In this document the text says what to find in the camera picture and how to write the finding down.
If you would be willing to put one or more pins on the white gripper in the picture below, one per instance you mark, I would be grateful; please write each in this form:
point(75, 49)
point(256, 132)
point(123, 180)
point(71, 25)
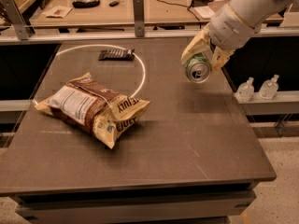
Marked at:
point(234, 27)

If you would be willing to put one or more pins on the green soda can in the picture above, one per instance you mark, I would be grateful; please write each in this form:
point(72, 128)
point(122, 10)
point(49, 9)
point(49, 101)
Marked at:
point(197, 68)

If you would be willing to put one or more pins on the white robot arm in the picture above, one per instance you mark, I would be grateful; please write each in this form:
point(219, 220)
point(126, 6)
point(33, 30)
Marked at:
point(257, 11)

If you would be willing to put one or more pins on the white card on desk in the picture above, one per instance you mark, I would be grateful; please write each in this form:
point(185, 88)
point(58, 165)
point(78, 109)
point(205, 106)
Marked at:
point(205, 12)

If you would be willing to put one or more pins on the clear sanitizer bottle left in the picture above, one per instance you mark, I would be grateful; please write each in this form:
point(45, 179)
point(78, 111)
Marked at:
point(245, 91)

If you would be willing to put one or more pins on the clear sanitizer bottle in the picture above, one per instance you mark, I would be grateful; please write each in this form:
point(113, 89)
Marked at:
point(269, 88)
point(245, 91)

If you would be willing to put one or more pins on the clear sanitizer bottle right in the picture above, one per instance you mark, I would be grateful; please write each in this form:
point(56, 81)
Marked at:
point(269, 88)

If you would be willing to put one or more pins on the dark chocolate bar wrapper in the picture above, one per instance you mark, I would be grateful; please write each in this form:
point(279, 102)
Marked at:
point(116, 55)

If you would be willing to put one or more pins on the white circle line marking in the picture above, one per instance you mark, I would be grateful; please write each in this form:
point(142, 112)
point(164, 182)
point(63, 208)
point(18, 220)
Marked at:
point(138, 89)

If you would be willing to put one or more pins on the black device on desk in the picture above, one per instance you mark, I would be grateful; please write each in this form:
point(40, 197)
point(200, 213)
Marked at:
point(86, 3)

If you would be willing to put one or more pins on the brown and yellow chip bag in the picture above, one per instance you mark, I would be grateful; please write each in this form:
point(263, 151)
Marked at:
point(97, 110)

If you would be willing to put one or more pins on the tan paper packet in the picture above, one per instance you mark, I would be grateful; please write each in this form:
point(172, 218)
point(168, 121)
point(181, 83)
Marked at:
point(57, 12)

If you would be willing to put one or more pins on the metal rail bar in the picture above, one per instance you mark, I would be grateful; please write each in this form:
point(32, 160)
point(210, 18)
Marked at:
point(58, 38)

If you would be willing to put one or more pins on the middle metal bracket post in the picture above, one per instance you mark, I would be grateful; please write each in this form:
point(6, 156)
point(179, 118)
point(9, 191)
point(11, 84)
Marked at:
point(138, 7)

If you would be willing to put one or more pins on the metal bracket post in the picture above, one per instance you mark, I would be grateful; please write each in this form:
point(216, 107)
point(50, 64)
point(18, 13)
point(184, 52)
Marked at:
point(22, 31)
point(138, 7)

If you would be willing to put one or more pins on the left metal bracket post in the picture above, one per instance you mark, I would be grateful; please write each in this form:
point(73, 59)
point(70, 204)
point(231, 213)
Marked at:
point(22, 31)

